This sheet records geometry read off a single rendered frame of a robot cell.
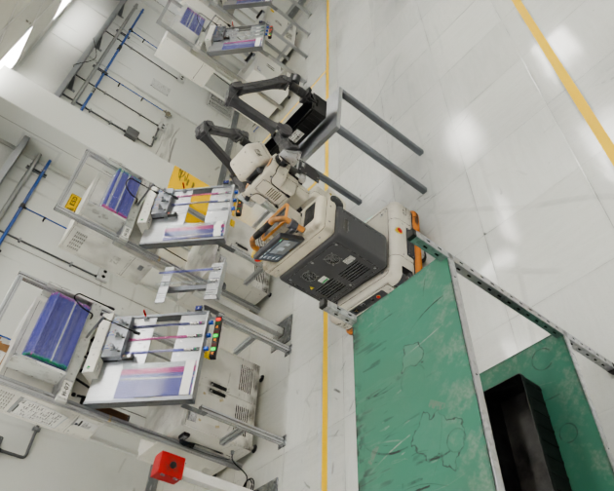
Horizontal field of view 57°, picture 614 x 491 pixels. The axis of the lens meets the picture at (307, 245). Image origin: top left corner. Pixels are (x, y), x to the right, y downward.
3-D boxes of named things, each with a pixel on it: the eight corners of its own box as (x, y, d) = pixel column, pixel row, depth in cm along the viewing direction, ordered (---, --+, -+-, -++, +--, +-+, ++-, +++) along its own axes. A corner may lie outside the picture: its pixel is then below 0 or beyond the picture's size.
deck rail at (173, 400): (195, 400, 354) (192, 396, 349) (194, 403, 352) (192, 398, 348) (87, 406, 362) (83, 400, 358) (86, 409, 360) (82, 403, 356)
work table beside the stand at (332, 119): (427, 191, 382) (336, 126, 349) (357, 243, 425) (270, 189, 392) (423, 149, 413) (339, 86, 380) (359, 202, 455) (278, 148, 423)
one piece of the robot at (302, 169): (319, 186, 342) (290, 168, 333) (291, 210, 359) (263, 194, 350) (321, 169, 353) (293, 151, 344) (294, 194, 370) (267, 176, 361)
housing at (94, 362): (121, 324, 410) (114, 312, 400) (101, 384, 374) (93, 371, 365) (110, 325, 411) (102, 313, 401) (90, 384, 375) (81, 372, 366)
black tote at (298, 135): (273, 169, 395) (260, 162, 390) (276, 154, 406) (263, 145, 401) (326, 117, 359) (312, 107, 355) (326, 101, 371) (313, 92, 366)
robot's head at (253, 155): (259, 163, 322) (246, 141, 325) (239, 184, 335) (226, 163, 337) (275, 160, 333) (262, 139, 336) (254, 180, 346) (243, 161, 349)
